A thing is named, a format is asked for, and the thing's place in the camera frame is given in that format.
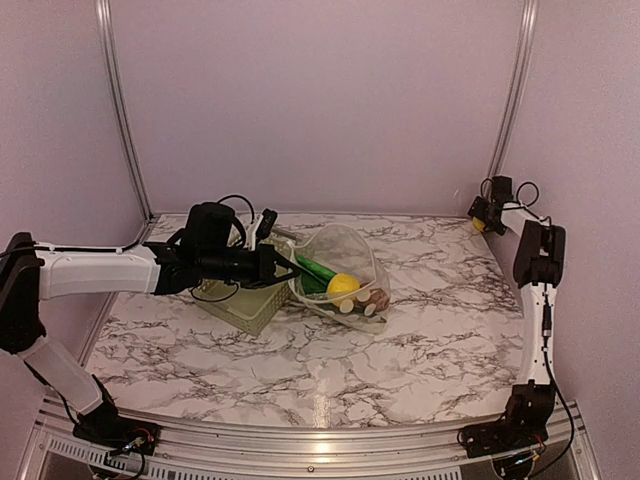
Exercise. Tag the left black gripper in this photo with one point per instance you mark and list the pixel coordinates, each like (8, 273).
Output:
(265, 267)

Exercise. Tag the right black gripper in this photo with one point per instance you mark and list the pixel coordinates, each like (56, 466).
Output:
(476, 210)

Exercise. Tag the green bell pepper toy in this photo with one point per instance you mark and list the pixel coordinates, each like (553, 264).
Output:
(478, 224)

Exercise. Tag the clear zip top bag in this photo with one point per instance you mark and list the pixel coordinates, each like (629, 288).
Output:
(343, 250)

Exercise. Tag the yellow lemon toy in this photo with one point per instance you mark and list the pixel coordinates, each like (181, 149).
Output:
(341, 285)

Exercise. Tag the brown red potato toy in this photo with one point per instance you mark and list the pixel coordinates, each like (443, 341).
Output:
(379, 300)

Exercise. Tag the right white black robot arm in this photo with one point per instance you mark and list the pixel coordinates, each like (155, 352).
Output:
(537, 271)

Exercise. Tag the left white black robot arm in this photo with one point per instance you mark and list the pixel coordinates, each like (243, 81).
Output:
(33, 272)

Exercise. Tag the pale green perforated basket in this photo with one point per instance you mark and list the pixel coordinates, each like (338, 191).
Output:
(248, 310)

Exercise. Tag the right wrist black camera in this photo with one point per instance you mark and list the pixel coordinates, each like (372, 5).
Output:
(501, 189)

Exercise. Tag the wrist black camera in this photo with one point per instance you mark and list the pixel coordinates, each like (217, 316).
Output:
(501, 189)
(209, 225)

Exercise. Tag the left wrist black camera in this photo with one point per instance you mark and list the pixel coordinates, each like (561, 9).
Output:
(209, 225)

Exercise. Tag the right aluminium frame post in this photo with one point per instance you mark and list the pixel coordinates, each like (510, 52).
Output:
(517, 85)

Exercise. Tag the front aluminium rail base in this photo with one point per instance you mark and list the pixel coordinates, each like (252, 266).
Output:
(191, 449)

